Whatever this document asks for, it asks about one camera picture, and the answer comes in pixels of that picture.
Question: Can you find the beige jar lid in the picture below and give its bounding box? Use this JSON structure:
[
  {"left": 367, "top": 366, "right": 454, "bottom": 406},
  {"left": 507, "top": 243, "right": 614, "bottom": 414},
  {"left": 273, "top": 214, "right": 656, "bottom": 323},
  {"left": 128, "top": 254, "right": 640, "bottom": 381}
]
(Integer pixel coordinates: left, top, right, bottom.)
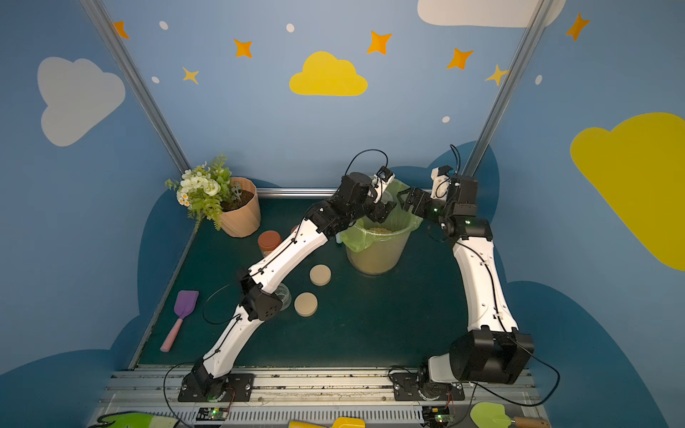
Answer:
[
  {"left": 310, "top": 264, "right": 332, "bottom": 286},
  {"left": 294, "top": 292, "right": 319, "bottom": 317}
]

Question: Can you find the clear oatmeal jar front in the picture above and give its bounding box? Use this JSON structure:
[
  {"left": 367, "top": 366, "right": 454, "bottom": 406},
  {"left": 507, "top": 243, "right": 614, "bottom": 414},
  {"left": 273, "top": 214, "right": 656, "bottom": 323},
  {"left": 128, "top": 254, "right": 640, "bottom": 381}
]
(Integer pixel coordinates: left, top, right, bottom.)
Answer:
[{"left": 274, "top": 284, "right": 292, "bottom": 311}]

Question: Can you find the beige lid oatmeal jar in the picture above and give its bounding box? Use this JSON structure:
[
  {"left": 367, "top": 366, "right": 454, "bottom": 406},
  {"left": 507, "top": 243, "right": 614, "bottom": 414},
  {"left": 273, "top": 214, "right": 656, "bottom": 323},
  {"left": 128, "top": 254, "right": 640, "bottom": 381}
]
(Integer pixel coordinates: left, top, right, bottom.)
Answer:
[{"left": 380, "top": 188, "right": 410, "bottom": 212}]

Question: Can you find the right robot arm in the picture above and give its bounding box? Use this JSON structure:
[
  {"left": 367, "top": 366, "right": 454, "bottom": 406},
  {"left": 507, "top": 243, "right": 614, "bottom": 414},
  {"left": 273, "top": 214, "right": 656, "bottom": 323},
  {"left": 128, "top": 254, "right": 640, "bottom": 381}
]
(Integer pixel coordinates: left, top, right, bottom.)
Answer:
[{"left": 398, "top": 168, "right": 534, "bottom": 399}]

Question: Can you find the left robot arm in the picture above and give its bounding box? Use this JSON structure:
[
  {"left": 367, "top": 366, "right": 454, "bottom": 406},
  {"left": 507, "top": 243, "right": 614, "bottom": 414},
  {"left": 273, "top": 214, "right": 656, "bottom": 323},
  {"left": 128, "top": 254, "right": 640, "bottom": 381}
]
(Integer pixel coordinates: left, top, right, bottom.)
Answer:
[{"left": 178, "top": 167, "right": 396, "bottom": 402}]

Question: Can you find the red lid oatmeal jar left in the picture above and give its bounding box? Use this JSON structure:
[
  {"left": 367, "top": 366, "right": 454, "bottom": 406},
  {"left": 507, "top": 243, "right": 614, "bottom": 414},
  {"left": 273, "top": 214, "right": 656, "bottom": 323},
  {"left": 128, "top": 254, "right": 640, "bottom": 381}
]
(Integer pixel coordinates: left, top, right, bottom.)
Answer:
[{"left": 258, "top": 230, "right": 282, "bottom": 257}]

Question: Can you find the mesh bin green bag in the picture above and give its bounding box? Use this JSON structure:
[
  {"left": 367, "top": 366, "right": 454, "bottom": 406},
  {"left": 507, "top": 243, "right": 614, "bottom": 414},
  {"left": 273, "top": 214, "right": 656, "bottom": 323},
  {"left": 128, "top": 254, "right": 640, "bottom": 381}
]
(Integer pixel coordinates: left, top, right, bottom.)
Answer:
[{"left": 336, "top": 180, "right": 423, "bottom": 276}]

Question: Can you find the terracotta flower pot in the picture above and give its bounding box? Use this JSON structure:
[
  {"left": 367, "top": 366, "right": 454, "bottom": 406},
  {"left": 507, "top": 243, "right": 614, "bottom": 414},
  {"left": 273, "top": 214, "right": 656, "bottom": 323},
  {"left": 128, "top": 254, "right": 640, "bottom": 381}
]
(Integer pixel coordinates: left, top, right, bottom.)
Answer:
[{"left": 219, "top": 177, "right": 262, "bottom": 238}]

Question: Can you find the white flowers green plant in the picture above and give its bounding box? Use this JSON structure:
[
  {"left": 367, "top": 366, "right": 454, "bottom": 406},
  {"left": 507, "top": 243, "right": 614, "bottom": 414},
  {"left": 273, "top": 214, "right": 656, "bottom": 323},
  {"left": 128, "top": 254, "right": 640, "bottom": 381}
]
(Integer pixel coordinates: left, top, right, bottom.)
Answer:
[{"left": 165, "top": 154, "right": 242, "bottom": 230}]

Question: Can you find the right controller board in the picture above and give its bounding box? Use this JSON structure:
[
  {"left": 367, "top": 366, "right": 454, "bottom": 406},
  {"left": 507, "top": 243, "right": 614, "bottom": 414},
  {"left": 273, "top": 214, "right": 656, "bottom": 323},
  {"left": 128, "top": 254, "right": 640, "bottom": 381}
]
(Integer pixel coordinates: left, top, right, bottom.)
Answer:
[{"left": 420, "top": 407, "right": 454, "bottom": 428}]

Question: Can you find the controller board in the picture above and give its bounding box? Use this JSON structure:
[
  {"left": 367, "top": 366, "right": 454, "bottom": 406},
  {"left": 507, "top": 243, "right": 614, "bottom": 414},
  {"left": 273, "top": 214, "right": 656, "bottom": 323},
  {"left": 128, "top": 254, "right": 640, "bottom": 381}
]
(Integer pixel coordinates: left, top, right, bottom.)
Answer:
[
  {"left": 420, "top": 407, "right": 454, "bottom": 428},
  {"left": 196, "top": 408, "right": 229, "bottom": 422}
]

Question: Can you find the purple pink toy spatula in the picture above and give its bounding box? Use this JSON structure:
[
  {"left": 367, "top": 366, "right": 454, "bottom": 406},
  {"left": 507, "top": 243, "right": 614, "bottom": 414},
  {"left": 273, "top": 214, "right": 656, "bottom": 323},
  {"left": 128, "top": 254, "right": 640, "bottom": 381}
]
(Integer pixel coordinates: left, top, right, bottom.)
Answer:
[{"left": 160, "top": 290, "right": 200, "bottom": 353}]

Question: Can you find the yellow toy scoop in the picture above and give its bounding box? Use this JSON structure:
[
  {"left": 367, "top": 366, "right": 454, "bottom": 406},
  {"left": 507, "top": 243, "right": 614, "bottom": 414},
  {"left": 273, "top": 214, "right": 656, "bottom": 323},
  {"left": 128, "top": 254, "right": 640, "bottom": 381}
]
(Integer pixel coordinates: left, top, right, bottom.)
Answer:
[{"left": 288, "top": 417, "right": 366, "bottom": 428}]

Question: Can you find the left controller board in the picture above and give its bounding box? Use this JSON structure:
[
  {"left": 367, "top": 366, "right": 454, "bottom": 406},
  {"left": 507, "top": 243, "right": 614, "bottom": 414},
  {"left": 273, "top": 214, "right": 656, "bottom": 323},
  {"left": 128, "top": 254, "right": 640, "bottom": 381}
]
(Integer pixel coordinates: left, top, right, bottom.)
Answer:
[{"left": 196, "top": 408, "right": 229, "bottom": 422}]

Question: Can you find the green toy tool left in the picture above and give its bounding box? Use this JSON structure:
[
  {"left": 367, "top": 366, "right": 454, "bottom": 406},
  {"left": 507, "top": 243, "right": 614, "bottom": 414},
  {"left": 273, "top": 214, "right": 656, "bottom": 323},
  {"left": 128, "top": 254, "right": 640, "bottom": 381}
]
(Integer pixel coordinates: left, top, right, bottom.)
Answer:
[{"left": 88, "top": 412, "right": 179, "bottom": 428}]

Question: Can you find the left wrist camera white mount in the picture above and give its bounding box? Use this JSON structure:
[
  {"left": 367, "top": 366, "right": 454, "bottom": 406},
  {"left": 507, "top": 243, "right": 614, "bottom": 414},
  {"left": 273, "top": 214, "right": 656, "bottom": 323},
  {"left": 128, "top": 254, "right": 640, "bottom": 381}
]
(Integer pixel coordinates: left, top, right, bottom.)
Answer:
[{"left": 371, "top": 167, "right": 395, "bottom": 203}]

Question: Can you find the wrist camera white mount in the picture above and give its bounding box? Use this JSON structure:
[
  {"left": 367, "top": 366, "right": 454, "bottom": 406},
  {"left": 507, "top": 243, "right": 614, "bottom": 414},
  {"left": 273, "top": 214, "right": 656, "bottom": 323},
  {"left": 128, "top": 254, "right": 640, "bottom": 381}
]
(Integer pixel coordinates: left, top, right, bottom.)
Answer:
[
  {"left": 371, "top": 167, "right": 395, "bottom": 203},
  {"left": 431, "top": 165, "right": 453, "bottom": 202}
]

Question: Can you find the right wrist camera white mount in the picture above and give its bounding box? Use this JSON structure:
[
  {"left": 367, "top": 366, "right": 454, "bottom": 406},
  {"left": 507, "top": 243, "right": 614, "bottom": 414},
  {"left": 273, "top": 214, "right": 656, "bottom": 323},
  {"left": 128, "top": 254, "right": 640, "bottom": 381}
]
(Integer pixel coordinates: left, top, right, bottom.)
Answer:
[{"left": 431, "top": 165, "right": 453, "bottom": 202}]

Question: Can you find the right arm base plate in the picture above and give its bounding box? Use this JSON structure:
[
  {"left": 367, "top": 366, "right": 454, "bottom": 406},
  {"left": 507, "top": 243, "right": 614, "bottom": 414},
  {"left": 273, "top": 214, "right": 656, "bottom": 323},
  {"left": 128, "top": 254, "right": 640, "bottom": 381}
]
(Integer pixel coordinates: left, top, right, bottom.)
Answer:
[{"left": 388, "top": 371, "right": 466, "bottom": 401}]

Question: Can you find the aluminium front rail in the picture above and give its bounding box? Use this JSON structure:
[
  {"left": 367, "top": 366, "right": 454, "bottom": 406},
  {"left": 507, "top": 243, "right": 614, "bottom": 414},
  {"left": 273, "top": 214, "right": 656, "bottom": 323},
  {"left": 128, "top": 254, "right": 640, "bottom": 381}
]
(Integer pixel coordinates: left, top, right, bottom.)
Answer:
[{"left": 89, "top": 366, "right": 548, "bottom": 427}]

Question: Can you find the green toy spatula wooden handle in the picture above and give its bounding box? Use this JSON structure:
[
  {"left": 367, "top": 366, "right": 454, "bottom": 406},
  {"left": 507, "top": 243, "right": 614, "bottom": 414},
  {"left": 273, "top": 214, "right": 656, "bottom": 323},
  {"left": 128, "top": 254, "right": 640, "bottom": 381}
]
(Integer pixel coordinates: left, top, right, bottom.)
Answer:
[{"left": 469, "top": 402, "right": 551, "bottom": 428}]

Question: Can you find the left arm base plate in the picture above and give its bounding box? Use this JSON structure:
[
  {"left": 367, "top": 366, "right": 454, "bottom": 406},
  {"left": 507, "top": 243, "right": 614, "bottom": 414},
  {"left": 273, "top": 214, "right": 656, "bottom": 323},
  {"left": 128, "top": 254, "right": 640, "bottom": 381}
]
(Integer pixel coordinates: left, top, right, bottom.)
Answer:
[{"left": 178, "top": 373, "right": 254, "bottom": 403}]

